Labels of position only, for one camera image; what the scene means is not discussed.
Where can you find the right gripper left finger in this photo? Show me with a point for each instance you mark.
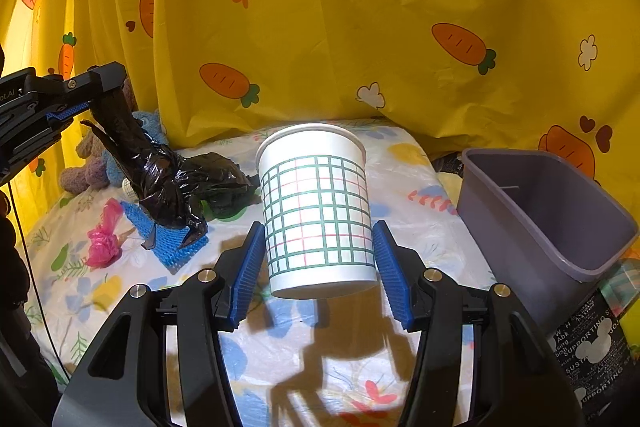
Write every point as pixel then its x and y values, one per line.
pixel 121 380

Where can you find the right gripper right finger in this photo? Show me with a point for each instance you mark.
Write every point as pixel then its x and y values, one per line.
pixel 517 381

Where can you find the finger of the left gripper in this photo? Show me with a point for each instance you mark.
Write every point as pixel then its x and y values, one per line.
pixel 68 113
pixel 93 84

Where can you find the black plastic bag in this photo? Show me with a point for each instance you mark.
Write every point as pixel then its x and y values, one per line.
pixel 170 187

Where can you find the blue foam net sleeve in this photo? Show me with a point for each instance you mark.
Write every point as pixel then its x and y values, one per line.
pixel 167 246

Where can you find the large green grid paper cup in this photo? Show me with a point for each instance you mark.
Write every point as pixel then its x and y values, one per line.
pixel 317 216

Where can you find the small green grid paper cup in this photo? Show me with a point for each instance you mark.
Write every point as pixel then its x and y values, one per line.
pixel 128 191

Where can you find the green foam net sleeve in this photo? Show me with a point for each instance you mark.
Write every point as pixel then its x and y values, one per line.
pixel 228 212

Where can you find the grey plastic trash bin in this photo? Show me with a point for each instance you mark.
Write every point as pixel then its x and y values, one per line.
pixel 545 228

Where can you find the blue plush monster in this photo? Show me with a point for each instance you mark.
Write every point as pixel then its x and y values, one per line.
pixel 130 138

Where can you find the black mickey print bag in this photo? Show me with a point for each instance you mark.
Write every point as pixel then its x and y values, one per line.
pixel 592 350

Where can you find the floral bed sheet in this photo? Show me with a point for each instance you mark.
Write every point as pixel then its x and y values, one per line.
pixel 337 362

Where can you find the yellow carrot print curtain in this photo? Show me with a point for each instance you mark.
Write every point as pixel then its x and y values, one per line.
pixel 457 73

